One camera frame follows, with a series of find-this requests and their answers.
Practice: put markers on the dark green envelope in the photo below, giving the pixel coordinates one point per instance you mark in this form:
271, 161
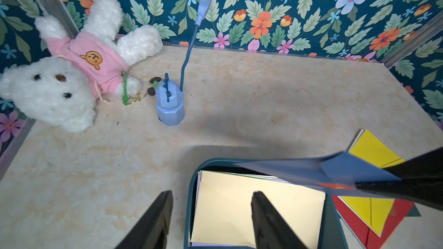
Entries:
414, 212

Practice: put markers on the lavender envelope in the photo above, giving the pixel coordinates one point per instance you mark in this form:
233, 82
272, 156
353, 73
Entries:
223, 207

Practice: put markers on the dark blue envelope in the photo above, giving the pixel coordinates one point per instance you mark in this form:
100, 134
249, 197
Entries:
336, 174

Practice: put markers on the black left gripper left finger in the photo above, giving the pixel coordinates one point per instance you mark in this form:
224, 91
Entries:
151, 231

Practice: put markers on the dark teal storage box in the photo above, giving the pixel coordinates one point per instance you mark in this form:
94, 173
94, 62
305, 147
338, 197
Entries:
331, 232

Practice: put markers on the red envelope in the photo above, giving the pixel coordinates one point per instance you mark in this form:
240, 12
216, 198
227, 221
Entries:
363, 233

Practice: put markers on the white teddy bear pink shirt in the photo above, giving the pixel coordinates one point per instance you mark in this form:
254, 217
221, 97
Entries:
63, 88

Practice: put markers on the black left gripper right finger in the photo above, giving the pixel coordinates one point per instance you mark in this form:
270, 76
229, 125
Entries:
270, 229

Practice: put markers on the yellow envelope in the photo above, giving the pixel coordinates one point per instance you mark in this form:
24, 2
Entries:
372, 211

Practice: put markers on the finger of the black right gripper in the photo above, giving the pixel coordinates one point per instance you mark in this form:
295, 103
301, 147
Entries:
419, 180

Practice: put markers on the cream tan envelope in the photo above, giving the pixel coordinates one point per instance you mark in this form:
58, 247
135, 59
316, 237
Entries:
303, 213

